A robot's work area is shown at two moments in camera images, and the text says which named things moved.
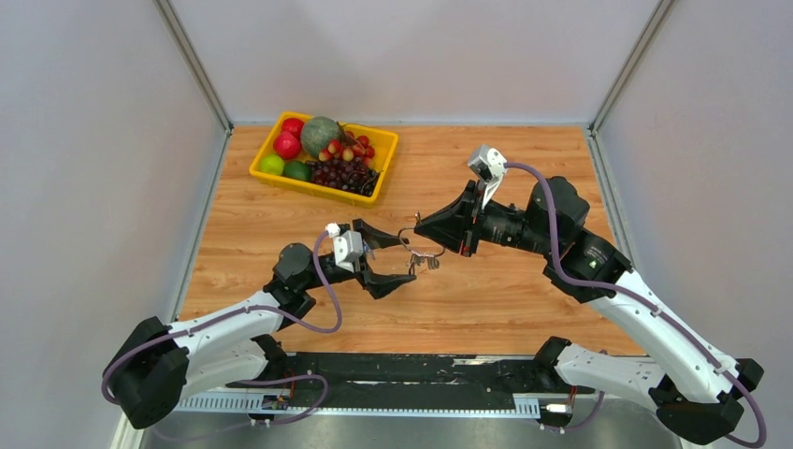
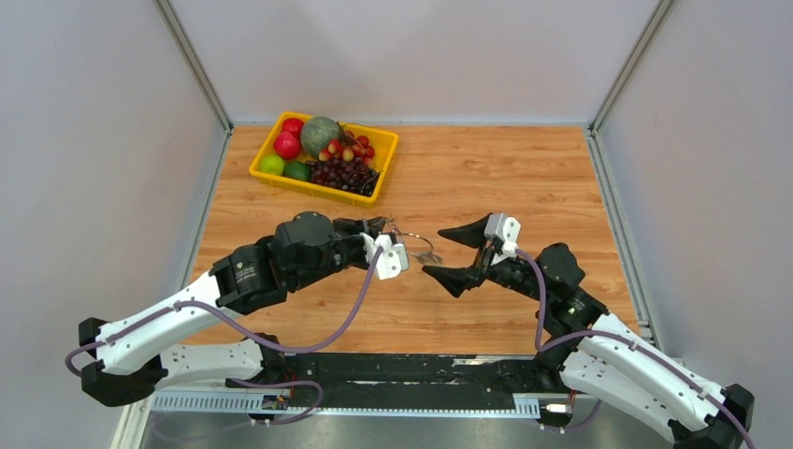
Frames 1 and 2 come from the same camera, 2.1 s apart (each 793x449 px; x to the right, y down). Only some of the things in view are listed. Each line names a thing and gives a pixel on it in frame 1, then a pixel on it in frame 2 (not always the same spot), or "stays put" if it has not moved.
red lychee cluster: [350, 146] stays put
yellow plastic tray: [384, 144] stays put
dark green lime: [297, 169] stays put
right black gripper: [453, 225] to [455, 280]
